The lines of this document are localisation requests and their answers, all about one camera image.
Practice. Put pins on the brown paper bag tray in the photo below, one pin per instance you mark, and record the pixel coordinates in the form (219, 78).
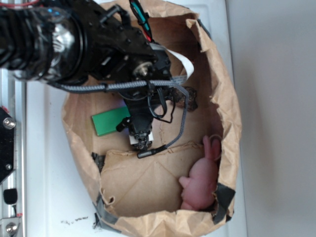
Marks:
(142, 197)

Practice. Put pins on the aluminium frame rail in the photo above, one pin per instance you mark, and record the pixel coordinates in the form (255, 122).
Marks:
(12, 98)

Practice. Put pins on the dark brown rock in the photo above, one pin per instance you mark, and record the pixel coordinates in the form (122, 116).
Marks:
(179, 99)

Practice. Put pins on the black metal bracket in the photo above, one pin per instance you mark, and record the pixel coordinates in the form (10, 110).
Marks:
(7, 144)

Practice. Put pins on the silver corner bracket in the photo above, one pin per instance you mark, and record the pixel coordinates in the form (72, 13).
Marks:
(9, 227)

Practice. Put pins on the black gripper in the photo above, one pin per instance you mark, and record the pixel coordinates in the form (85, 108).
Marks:
(140, 125)

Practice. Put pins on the black foam microphone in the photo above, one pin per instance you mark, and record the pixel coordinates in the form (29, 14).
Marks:
(10, 196)

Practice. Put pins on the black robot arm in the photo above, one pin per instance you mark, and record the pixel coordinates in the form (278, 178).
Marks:
(80, 47)

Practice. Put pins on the white plastic tray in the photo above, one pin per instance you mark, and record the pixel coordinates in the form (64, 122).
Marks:
(57, 203)

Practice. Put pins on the pink plush bunny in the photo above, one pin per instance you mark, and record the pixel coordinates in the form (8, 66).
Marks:
(199, 186)

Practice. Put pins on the green rectangular block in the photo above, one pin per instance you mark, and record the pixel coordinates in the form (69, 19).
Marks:
(107, 122)

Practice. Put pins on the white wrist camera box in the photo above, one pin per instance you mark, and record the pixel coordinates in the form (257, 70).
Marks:
(141, 143)

